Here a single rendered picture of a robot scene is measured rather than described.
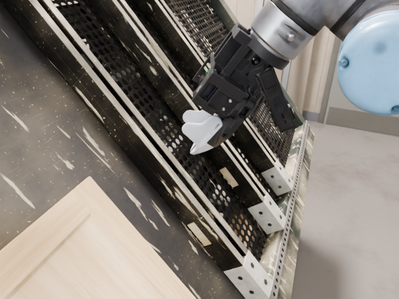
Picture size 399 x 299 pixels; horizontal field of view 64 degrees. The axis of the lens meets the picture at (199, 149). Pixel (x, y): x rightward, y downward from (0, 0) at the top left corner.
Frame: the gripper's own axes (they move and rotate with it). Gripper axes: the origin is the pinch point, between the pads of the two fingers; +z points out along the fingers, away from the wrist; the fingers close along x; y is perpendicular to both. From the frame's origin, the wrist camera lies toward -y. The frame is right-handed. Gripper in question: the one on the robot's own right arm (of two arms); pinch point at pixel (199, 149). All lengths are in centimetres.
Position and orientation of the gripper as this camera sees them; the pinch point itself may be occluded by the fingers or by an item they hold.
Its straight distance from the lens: 54.2
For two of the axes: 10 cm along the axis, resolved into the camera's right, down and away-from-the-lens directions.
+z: -5.6, 6.6, 5.1
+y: -8.3, -4.4, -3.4
